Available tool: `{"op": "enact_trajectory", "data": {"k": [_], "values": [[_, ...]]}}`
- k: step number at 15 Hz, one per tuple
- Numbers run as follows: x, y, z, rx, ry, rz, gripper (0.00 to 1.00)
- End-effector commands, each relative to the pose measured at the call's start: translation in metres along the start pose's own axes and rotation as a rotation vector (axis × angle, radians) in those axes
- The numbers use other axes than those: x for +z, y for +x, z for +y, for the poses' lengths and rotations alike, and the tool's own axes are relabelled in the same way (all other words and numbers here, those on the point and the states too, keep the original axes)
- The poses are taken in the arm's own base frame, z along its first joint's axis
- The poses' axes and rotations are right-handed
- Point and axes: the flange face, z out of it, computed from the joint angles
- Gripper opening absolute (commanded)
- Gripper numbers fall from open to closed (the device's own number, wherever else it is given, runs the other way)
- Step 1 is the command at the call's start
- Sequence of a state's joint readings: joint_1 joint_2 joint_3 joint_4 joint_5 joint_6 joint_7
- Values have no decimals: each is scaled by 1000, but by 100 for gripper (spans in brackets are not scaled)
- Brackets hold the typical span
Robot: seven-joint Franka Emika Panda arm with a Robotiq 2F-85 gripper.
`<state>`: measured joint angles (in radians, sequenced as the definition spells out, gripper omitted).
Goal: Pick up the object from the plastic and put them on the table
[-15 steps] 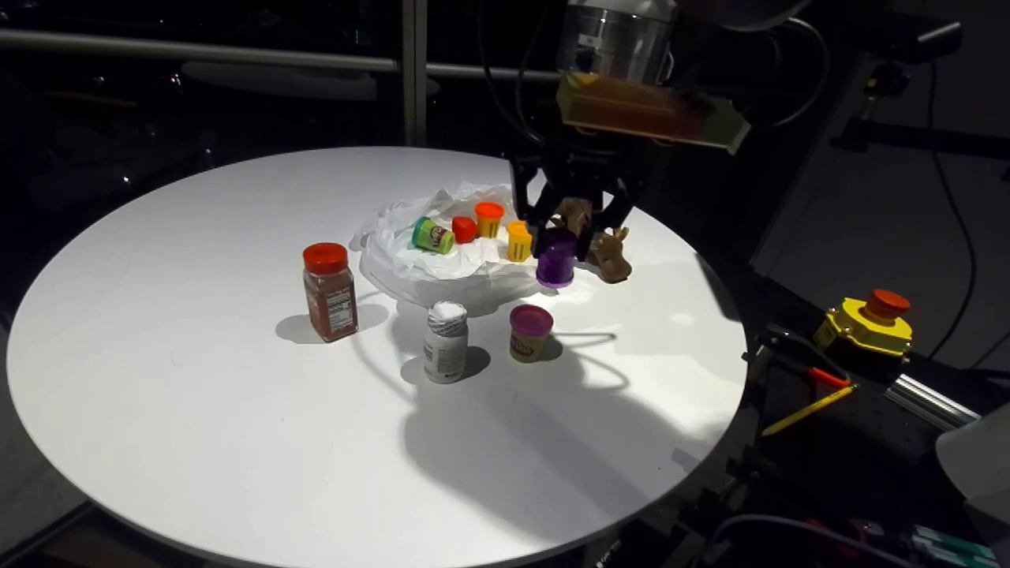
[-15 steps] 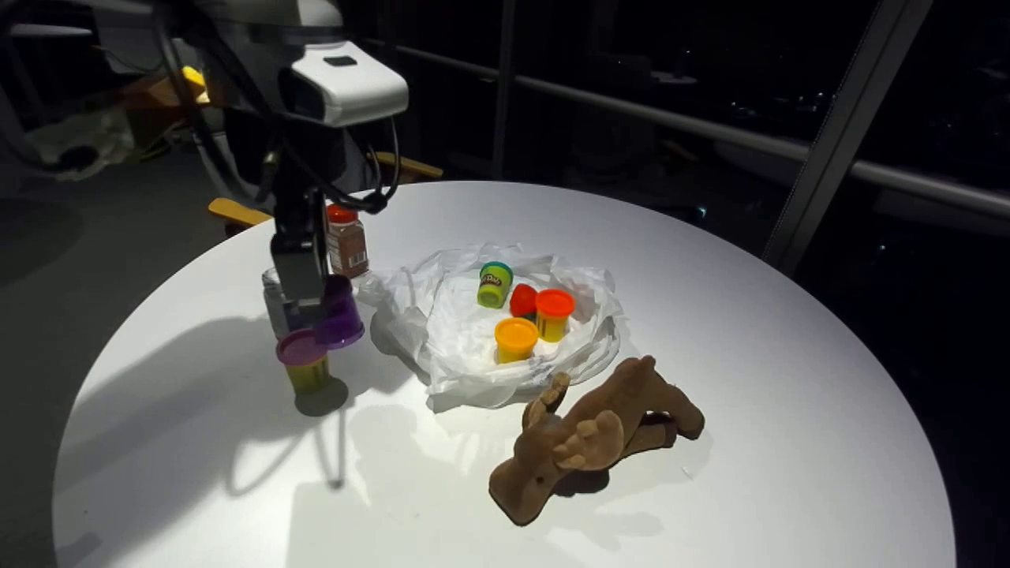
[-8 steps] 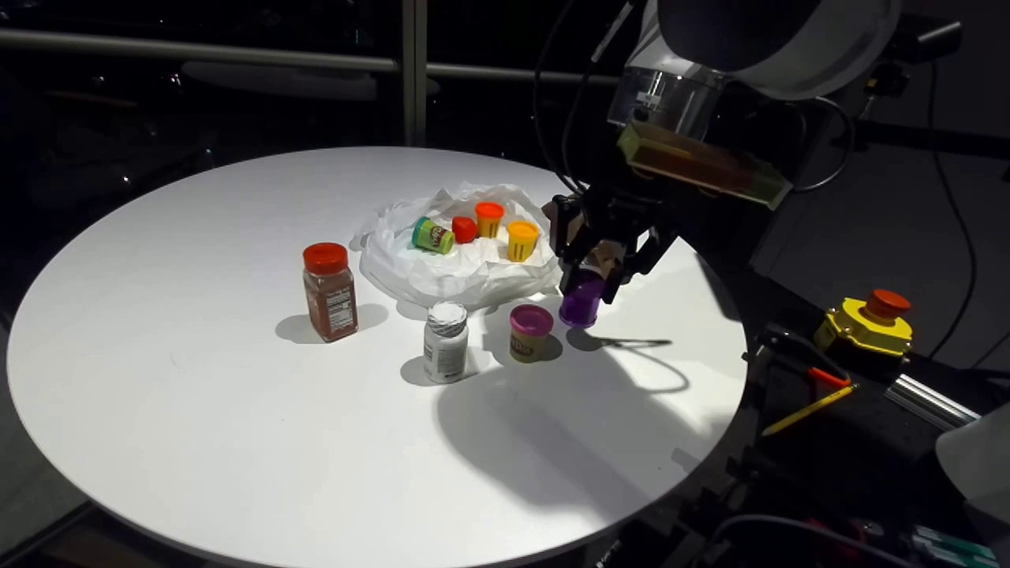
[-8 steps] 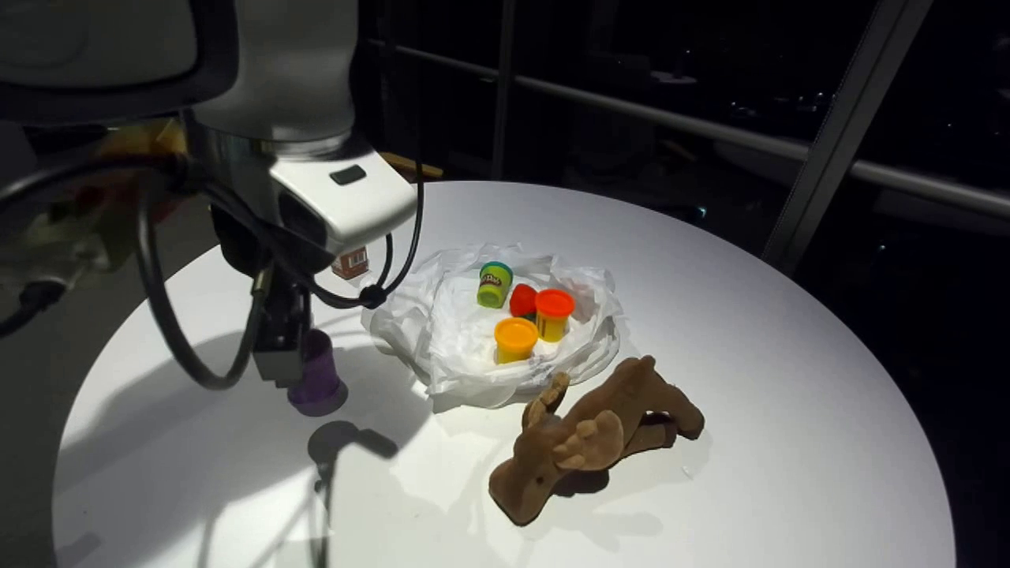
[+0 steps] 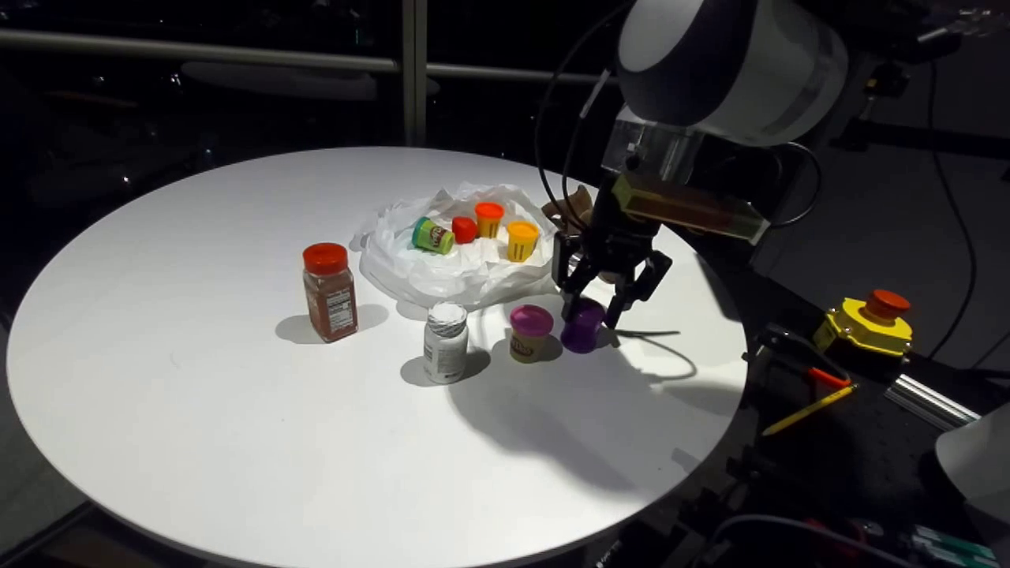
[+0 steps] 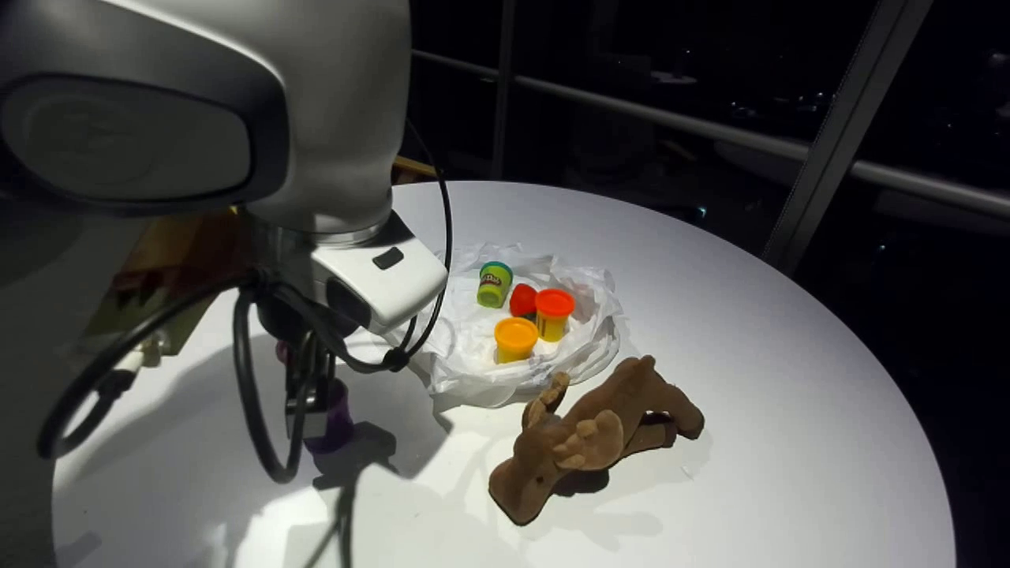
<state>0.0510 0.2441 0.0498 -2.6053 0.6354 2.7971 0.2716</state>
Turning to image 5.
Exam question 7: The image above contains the black hanging cable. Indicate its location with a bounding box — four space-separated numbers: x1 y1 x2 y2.
919 61 985 364

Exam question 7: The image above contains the grey metal handrail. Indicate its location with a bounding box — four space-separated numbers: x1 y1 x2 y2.
0 26 617 90

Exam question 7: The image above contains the white pill bottle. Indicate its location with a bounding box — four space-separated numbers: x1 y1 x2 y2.
419 301 473 386

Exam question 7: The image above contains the grey curved cover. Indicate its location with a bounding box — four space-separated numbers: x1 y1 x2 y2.
932 402 1010 527

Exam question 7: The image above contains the pink lid dough can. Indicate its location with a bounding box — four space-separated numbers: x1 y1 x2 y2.
509 303 557 365

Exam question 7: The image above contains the black mounted camera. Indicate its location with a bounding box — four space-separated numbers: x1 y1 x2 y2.
861 3 996 103

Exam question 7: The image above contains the yellow emergency stop button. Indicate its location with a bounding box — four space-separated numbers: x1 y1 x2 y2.
811 286 919 364

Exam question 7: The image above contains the grey vertical railing post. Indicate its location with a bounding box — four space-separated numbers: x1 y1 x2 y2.
398 0 431 149

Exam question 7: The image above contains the yellow pencil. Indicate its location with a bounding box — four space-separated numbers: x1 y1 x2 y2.
756 382 861 443

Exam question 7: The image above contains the red lid spice jar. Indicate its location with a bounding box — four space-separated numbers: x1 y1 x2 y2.
300 241 362 346

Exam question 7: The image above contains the orange lid dough can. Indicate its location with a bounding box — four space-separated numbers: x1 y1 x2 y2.
471 199 509 241

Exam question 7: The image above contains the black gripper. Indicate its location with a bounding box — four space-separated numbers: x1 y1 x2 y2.
551 195 675 328

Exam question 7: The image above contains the clear crumpled plastic bag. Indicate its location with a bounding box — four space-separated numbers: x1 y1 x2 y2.
346 184 560 315

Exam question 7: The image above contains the aluminium profile bar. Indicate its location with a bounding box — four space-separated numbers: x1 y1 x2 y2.
883 369 985 432

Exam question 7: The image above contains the green dough can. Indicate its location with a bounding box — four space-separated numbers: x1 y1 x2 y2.
409 215 458 259

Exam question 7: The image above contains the teal handled tool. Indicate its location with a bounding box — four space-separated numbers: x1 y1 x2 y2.
904 523 1003 568

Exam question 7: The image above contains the red handled tool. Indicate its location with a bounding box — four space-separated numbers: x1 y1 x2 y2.
802 364 856 394

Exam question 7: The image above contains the yellow lid dough can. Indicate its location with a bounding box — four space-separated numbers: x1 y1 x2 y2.
503 219 542 264

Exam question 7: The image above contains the grey floor cable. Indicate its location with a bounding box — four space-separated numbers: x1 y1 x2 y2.
705 511 921 568

